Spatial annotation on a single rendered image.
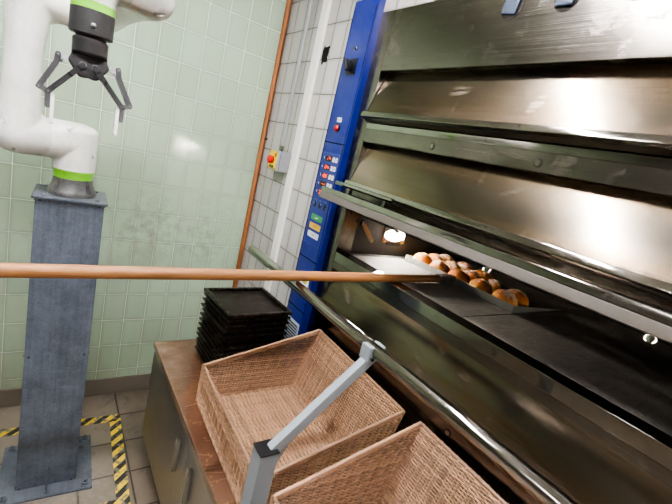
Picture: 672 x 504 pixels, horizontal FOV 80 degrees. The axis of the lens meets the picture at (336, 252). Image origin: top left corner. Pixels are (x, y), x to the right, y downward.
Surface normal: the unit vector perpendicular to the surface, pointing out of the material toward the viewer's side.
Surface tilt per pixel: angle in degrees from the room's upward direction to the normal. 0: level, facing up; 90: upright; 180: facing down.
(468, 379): 70
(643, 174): 90
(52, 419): 90
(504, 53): 90
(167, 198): 90
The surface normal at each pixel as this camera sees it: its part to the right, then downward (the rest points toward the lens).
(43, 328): 0.51, 0.32
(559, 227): -0.68, -0.38
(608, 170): -0.81, -0.06
